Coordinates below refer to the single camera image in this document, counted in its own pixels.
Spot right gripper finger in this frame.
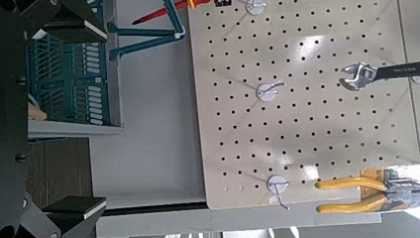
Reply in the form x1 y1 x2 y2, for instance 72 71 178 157
19 195 108 238
14 0 109 45

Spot red yellow screwdriver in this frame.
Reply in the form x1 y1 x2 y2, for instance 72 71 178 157
131 0 213 26

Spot blue plastic tool crate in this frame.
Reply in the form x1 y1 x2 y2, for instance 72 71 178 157
28 0 186 139

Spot black pegboard stand leg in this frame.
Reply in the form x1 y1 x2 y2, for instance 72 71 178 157
101 199 210 218

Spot white pegboard hook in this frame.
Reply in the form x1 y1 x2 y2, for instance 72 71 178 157
246 0 268 16
256 78 287 103
266 175 291 211

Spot cream perforated pegboard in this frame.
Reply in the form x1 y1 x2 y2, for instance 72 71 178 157
187 0 420 210

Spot yellow pliers in package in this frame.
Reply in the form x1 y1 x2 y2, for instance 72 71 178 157
314 165 420 215

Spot black chrome adjustable wrench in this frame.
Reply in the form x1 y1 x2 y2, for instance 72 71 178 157
339 60 420 93

